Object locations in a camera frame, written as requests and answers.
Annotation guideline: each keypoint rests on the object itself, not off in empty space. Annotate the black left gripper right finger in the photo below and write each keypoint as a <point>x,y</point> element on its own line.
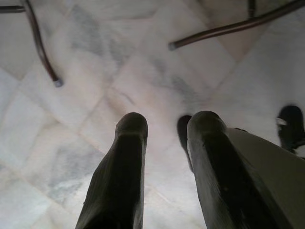
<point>214,167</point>

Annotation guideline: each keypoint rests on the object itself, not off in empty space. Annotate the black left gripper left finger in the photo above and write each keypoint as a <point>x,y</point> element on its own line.
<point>121,171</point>

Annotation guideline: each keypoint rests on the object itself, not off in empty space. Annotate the black robot left foot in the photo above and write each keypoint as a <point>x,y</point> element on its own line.
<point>183,133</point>

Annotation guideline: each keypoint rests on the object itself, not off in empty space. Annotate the grey robot leg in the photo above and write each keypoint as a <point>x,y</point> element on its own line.
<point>274,171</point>

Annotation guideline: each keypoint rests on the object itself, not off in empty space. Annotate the straight brown chair leg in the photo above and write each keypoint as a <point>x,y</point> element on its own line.
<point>228,28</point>

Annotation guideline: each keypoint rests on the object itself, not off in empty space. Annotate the curved brown chair leg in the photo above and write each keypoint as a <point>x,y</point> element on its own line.
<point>38,40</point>

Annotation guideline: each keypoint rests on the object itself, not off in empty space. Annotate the dark thin chair leg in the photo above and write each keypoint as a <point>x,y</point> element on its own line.
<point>251,7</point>

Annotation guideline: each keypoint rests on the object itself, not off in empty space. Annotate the dark brown chair rung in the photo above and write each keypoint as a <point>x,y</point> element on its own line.
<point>12,9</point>

